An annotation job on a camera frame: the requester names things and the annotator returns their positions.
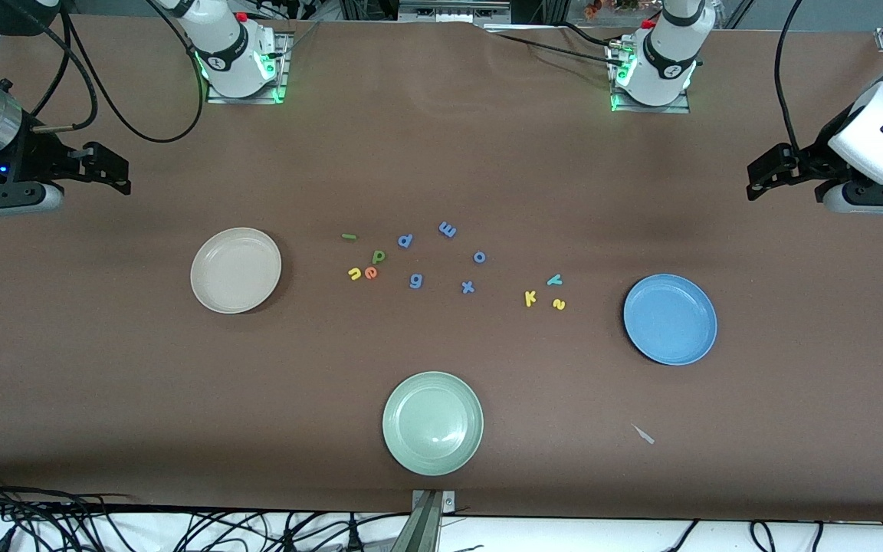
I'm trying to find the beige brown plate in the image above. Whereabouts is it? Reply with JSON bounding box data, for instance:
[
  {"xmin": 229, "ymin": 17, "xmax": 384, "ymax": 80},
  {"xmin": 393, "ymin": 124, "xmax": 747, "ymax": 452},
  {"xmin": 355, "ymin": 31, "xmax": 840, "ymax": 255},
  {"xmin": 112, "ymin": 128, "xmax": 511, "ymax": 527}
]
[{"xmin": 190, "ymin": 227, "xmax": 283, "ymax": 314}]

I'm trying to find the blue plate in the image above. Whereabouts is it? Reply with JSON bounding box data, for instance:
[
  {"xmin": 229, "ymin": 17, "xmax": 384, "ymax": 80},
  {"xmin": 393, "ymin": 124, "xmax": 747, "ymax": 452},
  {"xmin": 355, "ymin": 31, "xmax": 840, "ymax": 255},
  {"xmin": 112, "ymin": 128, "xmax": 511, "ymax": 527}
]
[{"xmin": 623, "ymin": 274, "xmax": 718, "ymax": 366}]

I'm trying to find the brown table mat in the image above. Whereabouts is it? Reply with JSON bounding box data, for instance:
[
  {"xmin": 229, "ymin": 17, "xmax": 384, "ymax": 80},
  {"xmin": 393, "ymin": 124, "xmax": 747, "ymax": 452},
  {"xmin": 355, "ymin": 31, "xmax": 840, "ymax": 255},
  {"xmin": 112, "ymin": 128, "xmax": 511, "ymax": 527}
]
[{"xmin": 0, "ymin": 14, "xmax": 883, "ymax": 524}]

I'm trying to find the grey equipment box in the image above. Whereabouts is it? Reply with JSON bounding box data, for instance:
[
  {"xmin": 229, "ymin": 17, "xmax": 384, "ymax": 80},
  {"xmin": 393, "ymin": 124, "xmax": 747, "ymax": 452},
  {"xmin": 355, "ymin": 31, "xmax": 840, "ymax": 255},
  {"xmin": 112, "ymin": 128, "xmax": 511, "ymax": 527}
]
[{"xmin": 397, "ymin": 0, "xmax": 512, "ymax": 25}]

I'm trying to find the pale green plate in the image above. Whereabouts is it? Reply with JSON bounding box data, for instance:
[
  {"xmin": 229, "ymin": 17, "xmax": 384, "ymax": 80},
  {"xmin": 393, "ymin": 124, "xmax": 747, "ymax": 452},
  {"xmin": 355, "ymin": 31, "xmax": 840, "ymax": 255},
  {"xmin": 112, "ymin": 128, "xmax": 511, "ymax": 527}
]
[{"xmin": 382, "ymin": 371, "xmax": 484, "ymax": 477}]

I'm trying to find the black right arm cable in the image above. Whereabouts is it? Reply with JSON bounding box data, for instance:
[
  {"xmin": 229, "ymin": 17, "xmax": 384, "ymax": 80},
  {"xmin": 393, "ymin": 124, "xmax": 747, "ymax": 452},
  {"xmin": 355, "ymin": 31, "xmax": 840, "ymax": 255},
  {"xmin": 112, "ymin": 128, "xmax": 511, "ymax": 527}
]
[{"xmin": 26, "ymin": 0, "xmax": 207, "ymax": 145}]

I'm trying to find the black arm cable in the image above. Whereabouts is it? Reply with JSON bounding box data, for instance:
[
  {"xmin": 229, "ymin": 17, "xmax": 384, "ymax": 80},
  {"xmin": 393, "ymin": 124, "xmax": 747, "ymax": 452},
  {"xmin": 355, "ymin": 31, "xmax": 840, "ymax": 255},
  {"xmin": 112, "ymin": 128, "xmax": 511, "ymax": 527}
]
[
  {"xmin": 773, "ymin": 0, "xmax": 809, "ymax": 158},
  {"xmin": 26, "ymin": 0, "xmax": 207, "ymax": 145}
]

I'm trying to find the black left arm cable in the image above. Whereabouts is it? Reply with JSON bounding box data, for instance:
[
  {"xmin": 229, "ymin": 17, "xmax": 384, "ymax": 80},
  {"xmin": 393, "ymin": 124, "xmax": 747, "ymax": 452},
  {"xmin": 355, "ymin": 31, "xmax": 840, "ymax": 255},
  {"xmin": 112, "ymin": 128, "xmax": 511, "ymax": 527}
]
[{"xmin": 773, "ymin": 0, "xmax": 809, "ymax": 158}]

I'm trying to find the thin black table cable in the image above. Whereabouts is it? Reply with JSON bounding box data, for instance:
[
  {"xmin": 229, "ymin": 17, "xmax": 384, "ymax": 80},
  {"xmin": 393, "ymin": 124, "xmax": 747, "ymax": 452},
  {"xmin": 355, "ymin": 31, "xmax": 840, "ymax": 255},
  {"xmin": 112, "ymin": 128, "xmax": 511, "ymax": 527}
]
[
  {"xmin": 555, "ymin": 21, "xmax": 625, "ymax": 50},
  {"xmin": 486, "ymin": 29, "xmax": 620, "ymax": 68}
]

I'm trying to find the black tangled cable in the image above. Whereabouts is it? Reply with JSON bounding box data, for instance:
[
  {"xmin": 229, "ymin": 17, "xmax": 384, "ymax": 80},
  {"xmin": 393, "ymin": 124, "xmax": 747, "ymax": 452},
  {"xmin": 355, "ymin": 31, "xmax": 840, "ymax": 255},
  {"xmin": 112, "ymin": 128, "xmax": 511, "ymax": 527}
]
[
  {"xmin": 0, "ymin": 469, "xmax": 140, "ymax": 552},
  {"xmin": 139, "ymin": 509, "xmax": 413, "ymax": 552},
  {"xmin": 747, "ymin": 519, "xmax": 779, "ymax": 552},
  {"xmin": 659, "ymin": 519, "xmax": 702, "ymax": 552}
]

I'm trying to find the aluminium camera mount post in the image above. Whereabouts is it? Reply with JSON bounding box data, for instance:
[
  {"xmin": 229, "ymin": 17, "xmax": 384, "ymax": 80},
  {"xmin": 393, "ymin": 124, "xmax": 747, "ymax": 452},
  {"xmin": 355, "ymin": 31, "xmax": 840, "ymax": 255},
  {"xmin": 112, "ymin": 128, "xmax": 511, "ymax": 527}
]
[{"xmin": 409, "ymin": 489, "xmax": 458, "ymax": 552}]

